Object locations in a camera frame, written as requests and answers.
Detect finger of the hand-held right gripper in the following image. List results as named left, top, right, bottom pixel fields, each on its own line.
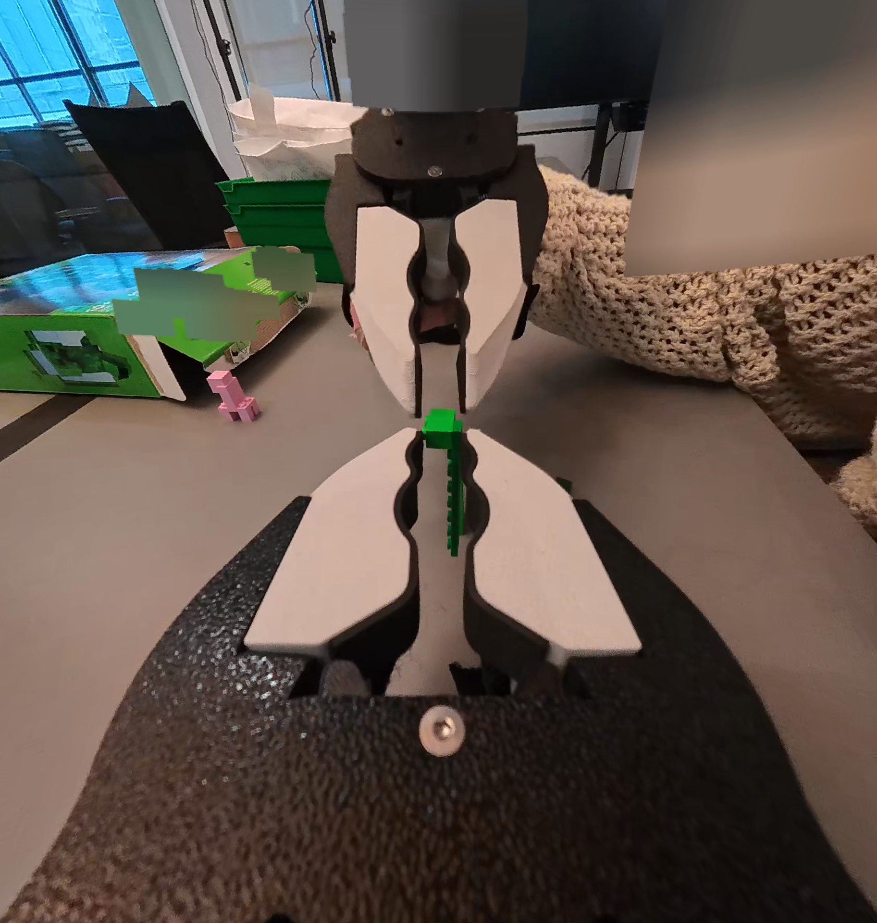
left=449, top=198, right=534, bottom=418
left=350, top=205, right=426, bottom=421

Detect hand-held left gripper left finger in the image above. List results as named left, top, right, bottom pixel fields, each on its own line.
left=242, top=427, right=420, bottom=697

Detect green lego box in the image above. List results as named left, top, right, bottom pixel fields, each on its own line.
left=0, top=245, right=318, bottom=402

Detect cream knitted sweater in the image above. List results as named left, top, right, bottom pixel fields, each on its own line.
left=835, top=375, right=877, bottom=558

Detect person's right forearm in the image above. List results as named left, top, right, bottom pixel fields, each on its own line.
left=531, top=164, right=877, bottom=449

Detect large paned window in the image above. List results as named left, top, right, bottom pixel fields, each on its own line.
left=0, top=0, right=157, bottom=132

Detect white paper bags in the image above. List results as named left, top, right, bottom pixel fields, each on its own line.
left=228, top=81, right=361, bottom=183

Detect pink lego pig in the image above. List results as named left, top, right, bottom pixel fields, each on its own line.
left=206, top=369, right=262, bottom=425

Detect black television stand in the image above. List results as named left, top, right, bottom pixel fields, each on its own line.
left=581, top=101, right=650, bottom=197

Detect green plastic bins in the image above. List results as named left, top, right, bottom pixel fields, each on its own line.
left=215, top=175, right=347, bottom=285

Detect studio light on stand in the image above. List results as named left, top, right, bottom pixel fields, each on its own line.
left=310, top=0, right=340, bottom=103
left=199, top=0, right=246, bottom=103

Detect green lego plate assembly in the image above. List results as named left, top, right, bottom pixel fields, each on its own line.
left=421, top=408, right=468, bottom=559

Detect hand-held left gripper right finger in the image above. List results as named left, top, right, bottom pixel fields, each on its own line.
left=461, top=429, right=644, bottom=699

